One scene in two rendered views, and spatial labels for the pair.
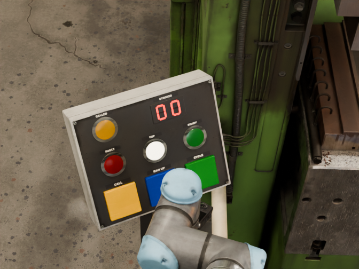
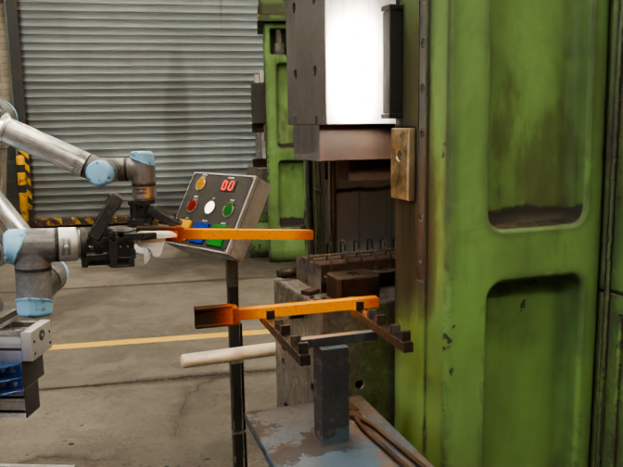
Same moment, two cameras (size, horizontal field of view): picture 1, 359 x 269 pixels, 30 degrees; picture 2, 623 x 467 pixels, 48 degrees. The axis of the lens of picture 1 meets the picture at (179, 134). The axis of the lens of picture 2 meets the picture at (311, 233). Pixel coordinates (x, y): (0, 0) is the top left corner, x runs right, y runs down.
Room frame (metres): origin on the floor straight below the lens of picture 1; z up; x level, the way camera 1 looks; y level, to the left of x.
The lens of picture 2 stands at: (0.45, -2.28, 1.37)
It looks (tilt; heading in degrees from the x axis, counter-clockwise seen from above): 9 degrees down; 70
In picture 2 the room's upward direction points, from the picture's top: 1 degrees counter-clockwise
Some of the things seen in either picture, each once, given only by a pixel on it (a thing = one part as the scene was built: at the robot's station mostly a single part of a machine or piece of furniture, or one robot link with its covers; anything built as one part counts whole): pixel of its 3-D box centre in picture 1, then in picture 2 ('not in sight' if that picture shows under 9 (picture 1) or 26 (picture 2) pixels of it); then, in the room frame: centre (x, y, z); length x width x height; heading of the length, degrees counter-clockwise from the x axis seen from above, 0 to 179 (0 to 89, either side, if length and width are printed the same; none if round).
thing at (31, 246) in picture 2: not in sight; (31, 246); (0.39, -0.68, 1.12); 0.11 x 0.08 x 0.09; 1
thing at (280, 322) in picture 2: not in sight; (330, 321); (0.97, -0.97, 0.96); 0.23 x 0.06 x 0.02; 178
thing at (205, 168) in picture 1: (201, 173); (218, 235); (0.94, -0.06, 1.01); 0.07 x 0.05 x 0.07; 116
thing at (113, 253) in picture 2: not in sight; (108, 246); (0.55, -0.68, 1.10); 0.12 x 0.08 x 0.09; 1
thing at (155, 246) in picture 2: not in sight; (157, 244); (0.65, -0.70, 1.10); 0.09 x 0.03 x 0.06; 178
